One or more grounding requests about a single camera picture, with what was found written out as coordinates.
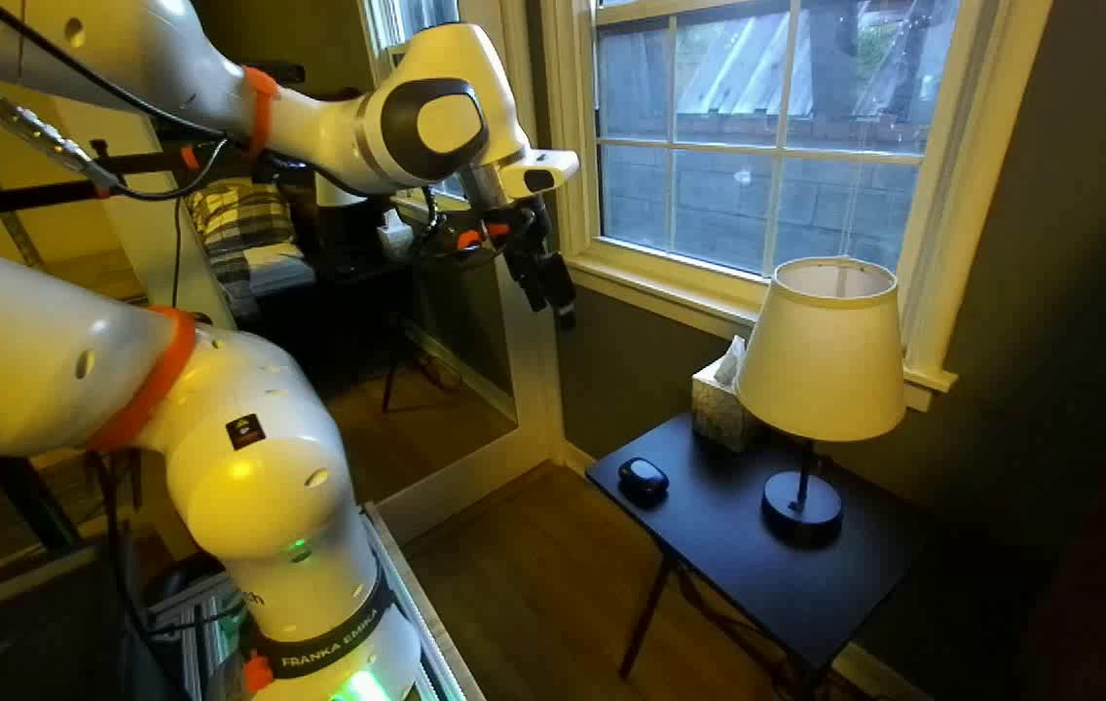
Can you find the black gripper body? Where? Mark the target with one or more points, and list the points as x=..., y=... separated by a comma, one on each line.
x=540, y=253

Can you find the table lamp with white shade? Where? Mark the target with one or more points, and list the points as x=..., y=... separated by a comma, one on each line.
x=825, y=352

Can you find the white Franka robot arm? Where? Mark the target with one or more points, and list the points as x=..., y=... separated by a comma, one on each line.
x=255, y=452

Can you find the white framed leaning mirror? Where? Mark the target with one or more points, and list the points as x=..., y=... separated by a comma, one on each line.
x=448, y=392

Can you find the white tissue box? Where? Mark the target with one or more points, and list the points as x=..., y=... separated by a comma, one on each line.
x=719, y=403

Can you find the small black round device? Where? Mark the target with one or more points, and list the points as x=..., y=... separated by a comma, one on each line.
x=644, y=479

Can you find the white framed window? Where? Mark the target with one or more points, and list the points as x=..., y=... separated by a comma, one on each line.
x=762, y=140

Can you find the black side table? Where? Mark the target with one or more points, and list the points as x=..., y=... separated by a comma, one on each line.
x=762, y=545

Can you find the robot mounting cart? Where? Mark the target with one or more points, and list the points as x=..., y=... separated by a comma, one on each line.
x=428, y=609

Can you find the black stand leg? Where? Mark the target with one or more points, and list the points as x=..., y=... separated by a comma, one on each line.
x=31, y=501

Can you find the black camera boom bar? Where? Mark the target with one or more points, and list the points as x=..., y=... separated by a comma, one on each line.
x=19, y=196

